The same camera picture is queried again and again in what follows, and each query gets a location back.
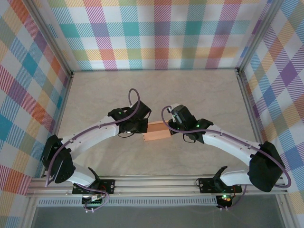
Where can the pink paper box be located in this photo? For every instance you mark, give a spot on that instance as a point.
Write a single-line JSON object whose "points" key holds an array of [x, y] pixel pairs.
{"points": [[156, 133]]}

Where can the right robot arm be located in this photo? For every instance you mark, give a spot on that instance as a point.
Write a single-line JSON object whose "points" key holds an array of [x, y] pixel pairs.
{"points": [[237, 145]]}

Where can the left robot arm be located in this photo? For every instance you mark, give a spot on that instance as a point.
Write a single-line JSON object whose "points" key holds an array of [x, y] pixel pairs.
{"points": [[95, 135]]}

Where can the aluminium frame rail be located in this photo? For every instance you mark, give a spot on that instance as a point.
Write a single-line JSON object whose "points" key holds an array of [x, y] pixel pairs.
{"points": [[154, 185]]}

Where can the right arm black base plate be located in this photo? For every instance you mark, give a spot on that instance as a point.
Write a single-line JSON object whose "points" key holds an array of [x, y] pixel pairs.
{"points": [[206, 185]]}

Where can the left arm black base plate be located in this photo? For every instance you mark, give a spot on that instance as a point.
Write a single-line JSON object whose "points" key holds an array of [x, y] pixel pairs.
{"points": [[107, 186]]}

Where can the aluminium frame post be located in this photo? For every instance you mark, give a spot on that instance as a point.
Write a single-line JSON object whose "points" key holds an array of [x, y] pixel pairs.
{"points": [[259, 35], [47, 35]]}

